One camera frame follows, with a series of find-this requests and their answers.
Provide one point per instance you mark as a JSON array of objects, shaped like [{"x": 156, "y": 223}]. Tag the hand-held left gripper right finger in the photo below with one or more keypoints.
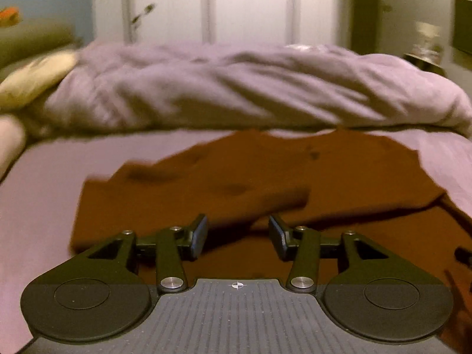
[{"x": 279, "y": 236}]

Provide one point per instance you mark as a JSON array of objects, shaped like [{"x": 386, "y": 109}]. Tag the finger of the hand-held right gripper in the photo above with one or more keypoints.
[{"x": 464, "y": 255}]

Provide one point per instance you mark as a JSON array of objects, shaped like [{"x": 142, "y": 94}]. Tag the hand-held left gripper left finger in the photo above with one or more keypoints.
[{"x": 197, "y": 238}]

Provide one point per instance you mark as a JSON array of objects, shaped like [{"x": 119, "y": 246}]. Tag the brown shirt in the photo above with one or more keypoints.
[{"x": 258, "y": 169}]

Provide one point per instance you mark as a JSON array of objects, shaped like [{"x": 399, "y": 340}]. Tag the purple duvet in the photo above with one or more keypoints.
[{"x": 239, "y": 84}]

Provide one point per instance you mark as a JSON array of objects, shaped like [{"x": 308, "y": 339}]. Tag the purple bed sheet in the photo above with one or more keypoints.
[{"x": 44, "y": 199}]

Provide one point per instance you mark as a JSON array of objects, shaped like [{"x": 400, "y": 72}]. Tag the white pillow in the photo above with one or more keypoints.
[{"x": 9, "y": 143}]

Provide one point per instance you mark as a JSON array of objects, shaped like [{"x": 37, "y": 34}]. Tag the pale table decoration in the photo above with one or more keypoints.
[{"x": 427, "y": 40}]

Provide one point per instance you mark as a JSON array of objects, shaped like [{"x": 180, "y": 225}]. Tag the pale yellow pillow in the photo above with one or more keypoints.
[{"x": 33, "y": 77}]

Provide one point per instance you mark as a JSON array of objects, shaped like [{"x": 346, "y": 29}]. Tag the white wardrobe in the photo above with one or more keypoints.
[{"x": 250, "y": 3}]

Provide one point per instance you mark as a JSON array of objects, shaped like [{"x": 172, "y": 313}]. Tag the dark door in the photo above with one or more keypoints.
[{"x": 365, "y": 11}]

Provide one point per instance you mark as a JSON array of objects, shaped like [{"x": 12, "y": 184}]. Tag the olive green headboard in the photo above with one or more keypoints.
[{"x": 33, "y": 38}]

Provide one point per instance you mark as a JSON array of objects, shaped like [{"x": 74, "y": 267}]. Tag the orange thing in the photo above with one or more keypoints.
[{"x": 8, "y": 15}]

